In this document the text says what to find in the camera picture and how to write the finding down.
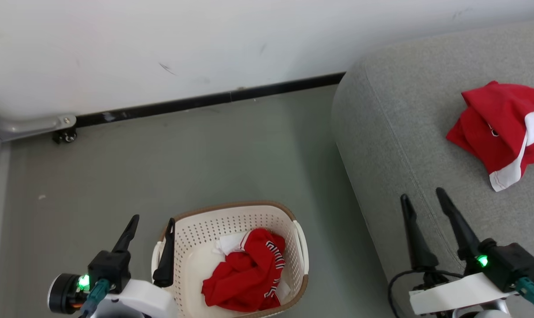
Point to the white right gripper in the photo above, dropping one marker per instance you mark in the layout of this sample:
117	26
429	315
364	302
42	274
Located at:
457	293

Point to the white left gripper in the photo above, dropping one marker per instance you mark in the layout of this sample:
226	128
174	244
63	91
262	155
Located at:
139	302

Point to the red jersey with striped trim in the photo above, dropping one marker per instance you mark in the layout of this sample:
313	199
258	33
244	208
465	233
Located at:
245	274

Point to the red shorts with white trim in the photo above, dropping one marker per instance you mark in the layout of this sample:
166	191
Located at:
492	119

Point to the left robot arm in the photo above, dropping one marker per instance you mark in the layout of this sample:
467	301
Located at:
61	293

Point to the grey fabric sofa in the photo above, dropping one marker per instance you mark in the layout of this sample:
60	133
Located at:
404	132

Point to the cream perforated laundry basket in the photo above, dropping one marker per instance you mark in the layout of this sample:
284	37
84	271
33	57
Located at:
196	265

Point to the black caster wheel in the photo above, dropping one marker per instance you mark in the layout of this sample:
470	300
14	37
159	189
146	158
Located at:
66	136

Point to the black baseboard strip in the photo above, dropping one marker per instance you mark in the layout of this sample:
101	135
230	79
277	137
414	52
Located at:
205	100

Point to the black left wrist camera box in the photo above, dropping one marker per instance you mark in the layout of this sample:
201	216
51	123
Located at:
110	267

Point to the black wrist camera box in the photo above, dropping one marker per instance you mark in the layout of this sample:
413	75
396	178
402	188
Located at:
110	267
510	263

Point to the teal left camera connector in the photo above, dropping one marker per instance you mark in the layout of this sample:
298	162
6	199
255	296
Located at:
97	293

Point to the teal camera connector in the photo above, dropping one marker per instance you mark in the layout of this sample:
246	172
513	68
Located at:
532	293
97	293

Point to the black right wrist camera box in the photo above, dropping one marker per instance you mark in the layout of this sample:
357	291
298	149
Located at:
510	263

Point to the teal right camera connector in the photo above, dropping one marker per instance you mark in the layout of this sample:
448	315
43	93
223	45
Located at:
532	293

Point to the grey metal partition frame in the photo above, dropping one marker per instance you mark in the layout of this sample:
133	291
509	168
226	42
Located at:
28	127

